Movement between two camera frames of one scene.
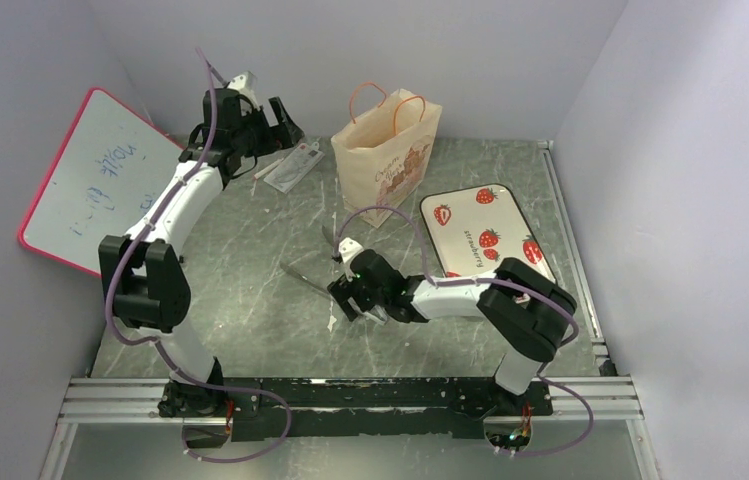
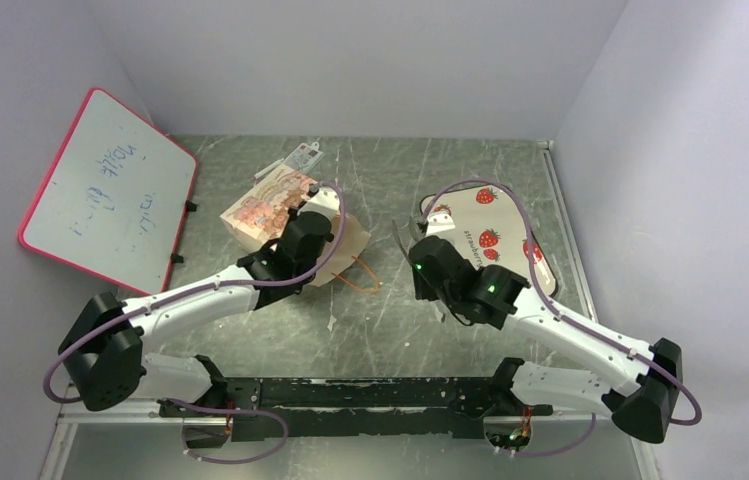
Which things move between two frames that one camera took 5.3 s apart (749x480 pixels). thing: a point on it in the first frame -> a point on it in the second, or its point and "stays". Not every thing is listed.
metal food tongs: x=373 y=313 -> x=417 y=232
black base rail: x=296 y=408 stays
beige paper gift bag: x=384 y=156 -> x=261 y=220
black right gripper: x=347 y=298 -> x=423 y=252
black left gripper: x=287 y=135 -> x=292 y=215
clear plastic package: x=294 y=169 stays
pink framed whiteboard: x=110 y=165 stays
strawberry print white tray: x=473 y=229 stays
